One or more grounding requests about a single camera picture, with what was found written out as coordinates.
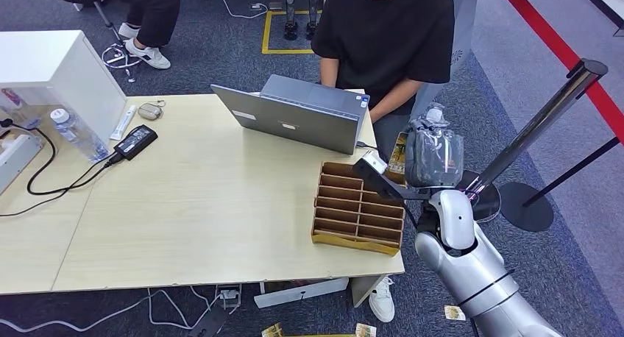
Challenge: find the white power strip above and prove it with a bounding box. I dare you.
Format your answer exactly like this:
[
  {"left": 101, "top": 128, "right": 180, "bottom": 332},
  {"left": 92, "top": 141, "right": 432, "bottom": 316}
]
[{"left": 214, "top": 284, "right": 242, "bottom": 311}]

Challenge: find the crumpled clear plastic bag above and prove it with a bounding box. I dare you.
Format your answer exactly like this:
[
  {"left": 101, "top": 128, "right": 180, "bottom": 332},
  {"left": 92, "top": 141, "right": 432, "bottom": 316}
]
[{"left": 421, "top": 102, "right": 448, "bottom": 129}]

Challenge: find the black floor bracket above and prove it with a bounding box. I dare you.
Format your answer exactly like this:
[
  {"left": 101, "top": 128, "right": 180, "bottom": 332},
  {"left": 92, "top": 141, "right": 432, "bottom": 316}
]
[{"left": 185, "top": 302, "right": 227, "bottom": 337}]

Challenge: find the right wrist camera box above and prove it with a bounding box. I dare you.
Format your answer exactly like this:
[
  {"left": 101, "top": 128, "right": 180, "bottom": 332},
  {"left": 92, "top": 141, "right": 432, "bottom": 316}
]
[{"left": 352, "top": 151, "right": 433, "bottom": 202}]

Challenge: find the clear bottle pink label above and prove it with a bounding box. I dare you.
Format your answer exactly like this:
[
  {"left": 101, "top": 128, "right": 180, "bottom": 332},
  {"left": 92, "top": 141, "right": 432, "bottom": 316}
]
[{"left": 0, "top": 87, "right": 43, "bottom": 130}]

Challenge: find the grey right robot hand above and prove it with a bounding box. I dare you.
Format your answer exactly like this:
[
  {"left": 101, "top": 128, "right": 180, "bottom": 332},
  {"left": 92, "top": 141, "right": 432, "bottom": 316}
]
[{"left": 403, "top": 118, "right": 465, "bottom": 190}]

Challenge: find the white cabinet box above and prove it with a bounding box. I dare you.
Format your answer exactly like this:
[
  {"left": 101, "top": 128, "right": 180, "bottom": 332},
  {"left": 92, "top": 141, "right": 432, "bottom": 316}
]
[{"left": 0, "top": 29, "right": 128, "bottom": 146}]

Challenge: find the white flat box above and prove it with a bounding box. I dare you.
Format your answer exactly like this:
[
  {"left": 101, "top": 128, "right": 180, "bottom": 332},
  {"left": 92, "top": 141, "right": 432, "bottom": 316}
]
[{"left": 253, "top": 277, "right": 350, "bottom": 310}]

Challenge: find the black adapter cable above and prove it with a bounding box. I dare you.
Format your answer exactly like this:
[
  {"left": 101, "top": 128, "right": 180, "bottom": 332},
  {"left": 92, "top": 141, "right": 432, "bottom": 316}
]
[{"left": 0, "top": 118, "right": 124, "bottom": 218}]

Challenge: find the white floor cable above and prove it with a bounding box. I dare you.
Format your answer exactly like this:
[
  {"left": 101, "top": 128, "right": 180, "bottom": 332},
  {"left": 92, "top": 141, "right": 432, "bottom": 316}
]
[{"left": 0, "top": 285, "right": 230, "bottom": 335}]

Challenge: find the pale grey partition panel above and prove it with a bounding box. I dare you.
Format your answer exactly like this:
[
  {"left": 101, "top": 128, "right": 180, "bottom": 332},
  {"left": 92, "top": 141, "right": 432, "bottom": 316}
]
[{"left": 409, "top": 0, "right": 481, "bottom": 122}]

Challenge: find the black power adapter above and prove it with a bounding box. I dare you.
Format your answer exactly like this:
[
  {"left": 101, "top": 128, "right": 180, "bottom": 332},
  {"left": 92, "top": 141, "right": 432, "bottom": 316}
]
[{"left": 113, "top": 124, "right": 159, "bottom": 161}]

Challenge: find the person's white shoe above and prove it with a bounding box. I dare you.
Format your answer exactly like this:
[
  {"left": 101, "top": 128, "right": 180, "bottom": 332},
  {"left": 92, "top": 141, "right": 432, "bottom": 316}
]
[{"left": 368, "top": 276, "right": 396, "bottom": 324}]

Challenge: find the white tube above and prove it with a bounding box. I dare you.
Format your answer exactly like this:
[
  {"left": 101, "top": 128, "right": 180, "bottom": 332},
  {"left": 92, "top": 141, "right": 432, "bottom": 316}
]
[{"left": 109, "top": 104, "right": 138, "bottom": 142}]

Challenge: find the white plastic device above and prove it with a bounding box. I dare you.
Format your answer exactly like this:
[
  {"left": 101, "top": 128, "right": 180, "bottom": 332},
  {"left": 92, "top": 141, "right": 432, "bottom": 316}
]
[{"left": 0, "top": 132, "right": 45, "bottom": 195}]

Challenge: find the black stanchion post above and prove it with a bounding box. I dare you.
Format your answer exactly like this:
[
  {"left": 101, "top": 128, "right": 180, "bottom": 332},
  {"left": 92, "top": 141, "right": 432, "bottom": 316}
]
[{"left": 497, "top": 136, "right": 624, "bottom": 233}]

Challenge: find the white cable with plug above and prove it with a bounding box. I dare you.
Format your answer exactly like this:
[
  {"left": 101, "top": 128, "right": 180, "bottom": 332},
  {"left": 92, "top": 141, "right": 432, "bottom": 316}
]
[{"left": 209, "top": 0, "right": 269, "bottom": 20}]

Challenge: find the chrome stanchion post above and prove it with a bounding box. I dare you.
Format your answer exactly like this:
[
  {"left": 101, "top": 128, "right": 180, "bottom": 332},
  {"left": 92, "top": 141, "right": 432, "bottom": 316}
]
[{"left": 457, "top": 58, "right": 609, "bottom": 224}]

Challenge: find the cardboard slotted card organizer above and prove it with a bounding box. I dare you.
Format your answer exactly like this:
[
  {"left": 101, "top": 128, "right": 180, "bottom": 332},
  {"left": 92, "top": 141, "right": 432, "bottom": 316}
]
[{"left": 310, "top": 161, "right": 407, "bottom": 258}]

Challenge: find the wooden table leg panel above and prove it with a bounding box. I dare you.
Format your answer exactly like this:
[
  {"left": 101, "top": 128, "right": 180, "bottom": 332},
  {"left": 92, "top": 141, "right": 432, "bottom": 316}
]
[{"left": 350, "top": 274, "right": 386, "bottom": 308}]

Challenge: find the grey laptop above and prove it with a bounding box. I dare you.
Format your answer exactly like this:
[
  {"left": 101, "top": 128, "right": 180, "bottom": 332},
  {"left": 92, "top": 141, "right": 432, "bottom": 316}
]
[{"left": 210, "top": 74, "right": 372, "bottom": 155}]

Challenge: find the person at laptop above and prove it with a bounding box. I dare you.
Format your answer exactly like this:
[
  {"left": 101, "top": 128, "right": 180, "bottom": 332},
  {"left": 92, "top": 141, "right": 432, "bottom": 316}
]
[{"left": 311, "top": 0, "right": 455, "bottom": 160}]

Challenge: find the clear plastic water bottle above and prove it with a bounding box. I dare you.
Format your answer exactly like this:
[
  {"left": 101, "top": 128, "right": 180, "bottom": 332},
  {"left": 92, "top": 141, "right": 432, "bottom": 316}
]
[{"left": 50, "top": 108, "right": 110, "bottom": 163}]

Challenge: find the grey earbud case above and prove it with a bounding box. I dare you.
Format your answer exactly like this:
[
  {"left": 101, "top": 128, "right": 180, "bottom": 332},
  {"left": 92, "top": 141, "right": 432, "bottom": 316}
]
[{"left": 137, "top": 99, "right": 167, "bottom": 121}]

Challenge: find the yellow and black card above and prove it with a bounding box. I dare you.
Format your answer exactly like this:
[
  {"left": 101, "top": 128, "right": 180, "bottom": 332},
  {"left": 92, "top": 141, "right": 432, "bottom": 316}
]
[{"left": 388, "top": 131, "right": 409, "bottom": 176}]

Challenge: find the person on stool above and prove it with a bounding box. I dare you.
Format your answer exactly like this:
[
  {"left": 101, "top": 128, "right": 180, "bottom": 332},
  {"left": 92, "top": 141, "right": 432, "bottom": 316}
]
[{"left": 49, "top": 0, "right": 181, "bottom": 71}]

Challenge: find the black stand leg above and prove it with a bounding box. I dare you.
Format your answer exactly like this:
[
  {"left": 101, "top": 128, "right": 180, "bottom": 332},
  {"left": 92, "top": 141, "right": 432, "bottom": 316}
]
[
  {"left": 305, "top": 0, "right": 320, "bottom": 41},
  {"left": 284, "top": 0, "right": 299, "bottom": 41}
]

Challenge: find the red floor tape line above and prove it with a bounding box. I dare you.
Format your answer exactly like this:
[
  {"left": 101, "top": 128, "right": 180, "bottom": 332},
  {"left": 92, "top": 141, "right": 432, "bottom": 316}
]
[{"left": 494, "top": 0, "right": 624, "bottom": 146}]

